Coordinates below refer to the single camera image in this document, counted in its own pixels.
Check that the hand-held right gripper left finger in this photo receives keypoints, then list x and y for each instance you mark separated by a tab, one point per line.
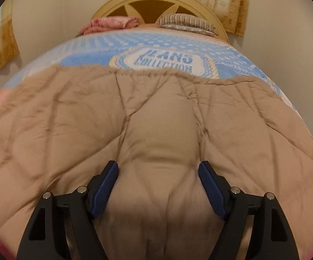
104	187

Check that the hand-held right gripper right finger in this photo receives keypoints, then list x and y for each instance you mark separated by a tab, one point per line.
212	187

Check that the beige quilted puffer jacket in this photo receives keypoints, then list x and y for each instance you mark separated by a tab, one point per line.
145	130

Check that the blue printed bed blanket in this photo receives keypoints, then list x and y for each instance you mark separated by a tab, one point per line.
159	48

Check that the pink floral folded quilt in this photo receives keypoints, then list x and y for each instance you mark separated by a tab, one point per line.
107	23

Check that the striped pillow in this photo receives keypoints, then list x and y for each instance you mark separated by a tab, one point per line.
186	21

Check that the yellow patterned window curtain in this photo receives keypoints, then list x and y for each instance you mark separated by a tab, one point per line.
221	2

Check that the cream wooden headboard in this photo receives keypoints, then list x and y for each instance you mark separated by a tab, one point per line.
151	5

